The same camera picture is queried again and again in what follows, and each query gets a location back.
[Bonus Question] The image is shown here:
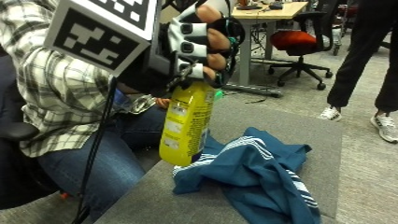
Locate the yellow spray bottle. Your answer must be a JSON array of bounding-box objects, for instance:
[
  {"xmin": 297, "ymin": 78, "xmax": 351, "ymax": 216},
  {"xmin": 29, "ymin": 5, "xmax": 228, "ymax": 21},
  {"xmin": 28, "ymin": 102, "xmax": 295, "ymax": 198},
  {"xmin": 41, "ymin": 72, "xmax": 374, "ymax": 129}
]
[{"xmin": 158, "ymin": 80, "xmax": 225, "ymax": 167}]

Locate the wooden desk with grey legs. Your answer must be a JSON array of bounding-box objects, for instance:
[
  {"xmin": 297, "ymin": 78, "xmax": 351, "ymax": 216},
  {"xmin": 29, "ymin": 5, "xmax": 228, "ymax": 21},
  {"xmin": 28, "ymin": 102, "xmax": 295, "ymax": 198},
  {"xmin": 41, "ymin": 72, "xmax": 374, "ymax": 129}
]
[{"xmin": 222, "ymin": 1, "xmax": 311, "ymax": 99}]

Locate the red office chair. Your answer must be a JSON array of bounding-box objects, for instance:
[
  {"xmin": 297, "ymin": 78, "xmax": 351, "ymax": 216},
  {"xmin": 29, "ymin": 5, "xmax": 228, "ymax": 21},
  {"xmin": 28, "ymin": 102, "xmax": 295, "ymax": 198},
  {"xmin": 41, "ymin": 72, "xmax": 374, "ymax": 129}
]
[{"xmin": 266, "ymin": 0, "xmax": 335, "ymax": 91}]

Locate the white cube of black markers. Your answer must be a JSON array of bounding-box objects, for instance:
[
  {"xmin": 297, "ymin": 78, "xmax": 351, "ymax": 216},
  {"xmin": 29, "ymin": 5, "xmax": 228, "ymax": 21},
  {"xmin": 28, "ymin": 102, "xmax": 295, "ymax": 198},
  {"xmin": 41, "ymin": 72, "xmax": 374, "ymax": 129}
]
[{"xmin": 43, "ymin": 0, "xmax": 161, "ymax": 77}]

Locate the the person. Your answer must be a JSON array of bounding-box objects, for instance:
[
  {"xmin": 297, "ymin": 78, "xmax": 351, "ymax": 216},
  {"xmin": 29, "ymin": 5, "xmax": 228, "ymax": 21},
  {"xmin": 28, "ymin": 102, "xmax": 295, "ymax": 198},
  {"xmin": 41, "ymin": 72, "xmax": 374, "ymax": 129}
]
[{"xmin": 0, "ymin": 0, "xmax": 172, "ymax": 222}]

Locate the blue white-striped cloth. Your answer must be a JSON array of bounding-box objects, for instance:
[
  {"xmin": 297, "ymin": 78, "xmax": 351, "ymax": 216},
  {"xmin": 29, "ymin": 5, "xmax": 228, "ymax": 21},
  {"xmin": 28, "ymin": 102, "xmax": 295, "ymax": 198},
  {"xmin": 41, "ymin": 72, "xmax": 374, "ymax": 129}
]
[{"xmin": 170, "ymin": 126, "xmax": 323, "ymax": 224}]

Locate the black office chair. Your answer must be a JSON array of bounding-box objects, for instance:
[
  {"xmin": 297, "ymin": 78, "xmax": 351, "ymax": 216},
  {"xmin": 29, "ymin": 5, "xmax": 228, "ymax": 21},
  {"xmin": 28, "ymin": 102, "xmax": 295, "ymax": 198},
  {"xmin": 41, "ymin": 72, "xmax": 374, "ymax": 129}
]
[{"xmin": 0, "ymin": 46, "xmax": 64, "ymax": 210}]

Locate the black floor cable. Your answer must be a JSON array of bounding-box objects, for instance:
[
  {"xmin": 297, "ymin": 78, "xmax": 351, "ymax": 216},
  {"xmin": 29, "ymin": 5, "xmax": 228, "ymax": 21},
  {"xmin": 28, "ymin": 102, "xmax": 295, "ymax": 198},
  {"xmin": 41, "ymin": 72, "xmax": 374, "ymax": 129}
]
[{"xmin": 242, "ymin": 96, "xmax": 269, "ymax": 105}]

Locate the black glove cable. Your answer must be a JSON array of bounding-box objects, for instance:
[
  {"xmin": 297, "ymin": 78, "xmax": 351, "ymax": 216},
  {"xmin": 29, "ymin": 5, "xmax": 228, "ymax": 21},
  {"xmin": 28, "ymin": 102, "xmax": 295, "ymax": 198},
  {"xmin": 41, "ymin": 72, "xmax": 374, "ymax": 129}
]
[{"xmin": 70, "ymin": 75, "xmax": 120, "ymax": 224}]

